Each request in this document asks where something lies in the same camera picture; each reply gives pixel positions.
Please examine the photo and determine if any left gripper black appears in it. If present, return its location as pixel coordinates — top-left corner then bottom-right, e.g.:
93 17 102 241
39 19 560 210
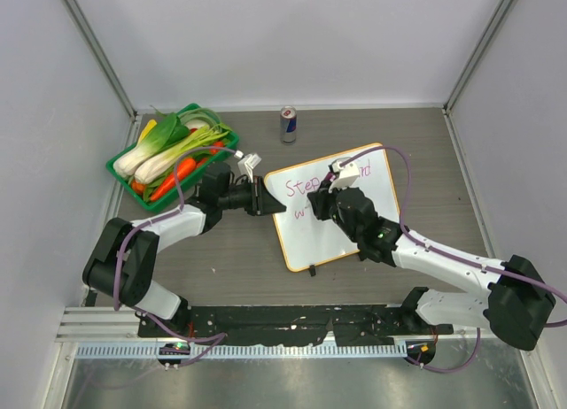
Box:
220 177 285 217

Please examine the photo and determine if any white marker with magenta cap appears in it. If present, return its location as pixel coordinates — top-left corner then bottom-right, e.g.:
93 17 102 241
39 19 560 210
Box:
321 172 335 189

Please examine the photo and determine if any whiteboard with orange frame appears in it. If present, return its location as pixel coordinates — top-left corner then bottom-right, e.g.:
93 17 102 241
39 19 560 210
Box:
264 143 400 272

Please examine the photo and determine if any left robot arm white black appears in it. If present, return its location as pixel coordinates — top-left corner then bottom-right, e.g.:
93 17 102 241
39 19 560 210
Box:
82 162 286 337

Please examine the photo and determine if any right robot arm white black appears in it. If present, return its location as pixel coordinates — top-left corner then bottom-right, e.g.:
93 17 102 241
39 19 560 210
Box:
307 182 555 351

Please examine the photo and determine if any red tomato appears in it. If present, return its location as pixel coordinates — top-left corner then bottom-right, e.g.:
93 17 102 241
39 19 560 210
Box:
210 141 224 154

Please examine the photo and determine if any orange carrot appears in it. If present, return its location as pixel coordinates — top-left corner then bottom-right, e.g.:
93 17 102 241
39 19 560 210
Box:
150 158 197 202

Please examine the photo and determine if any silver blue drink can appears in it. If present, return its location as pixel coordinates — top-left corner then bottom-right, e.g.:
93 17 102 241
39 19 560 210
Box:
280 106 297 144

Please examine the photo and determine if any bok choy left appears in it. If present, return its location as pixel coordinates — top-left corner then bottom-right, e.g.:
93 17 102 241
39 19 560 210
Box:
113 112 190 178

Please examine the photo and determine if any bok choy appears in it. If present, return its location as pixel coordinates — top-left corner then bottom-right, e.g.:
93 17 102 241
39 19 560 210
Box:
134 123 232 185
113 112 190 178

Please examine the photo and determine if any bok choy right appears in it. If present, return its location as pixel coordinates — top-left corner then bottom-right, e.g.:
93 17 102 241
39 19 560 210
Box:
134 123 232 185

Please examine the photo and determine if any yellow vegetable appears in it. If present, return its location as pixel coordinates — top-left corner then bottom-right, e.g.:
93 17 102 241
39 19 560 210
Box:
137 119 158 143

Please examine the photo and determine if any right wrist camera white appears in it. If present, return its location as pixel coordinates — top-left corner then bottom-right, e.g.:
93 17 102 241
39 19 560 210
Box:
329 158 360 192

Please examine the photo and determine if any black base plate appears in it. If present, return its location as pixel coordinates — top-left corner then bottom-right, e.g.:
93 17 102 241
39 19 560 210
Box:
163 305 454 347

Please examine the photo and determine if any white slotted cable duct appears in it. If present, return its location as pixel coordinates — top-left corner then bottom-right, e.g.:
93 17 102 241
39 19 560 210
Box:
75 340 407 360

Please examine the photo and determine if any aluminium rail left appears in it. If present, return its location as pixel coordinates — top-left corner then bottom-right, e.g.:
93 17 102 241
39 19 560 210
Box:
56 307 139 343

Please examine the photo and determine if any aluminium frame post right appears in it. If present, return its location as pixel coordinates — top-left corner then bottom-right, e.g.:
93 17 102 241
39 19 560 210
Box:
444 0 528 112

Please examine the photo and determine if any aluminium frame post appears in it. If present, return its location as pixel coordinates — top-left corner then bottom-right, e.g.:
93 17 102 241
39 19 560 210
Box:
51 0 137 118
444 0 528 112

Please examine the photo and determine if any aluminium frame post left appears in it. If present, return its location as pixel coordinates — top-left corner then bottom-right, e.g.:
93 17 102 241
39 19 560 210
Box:
51 0 137 118

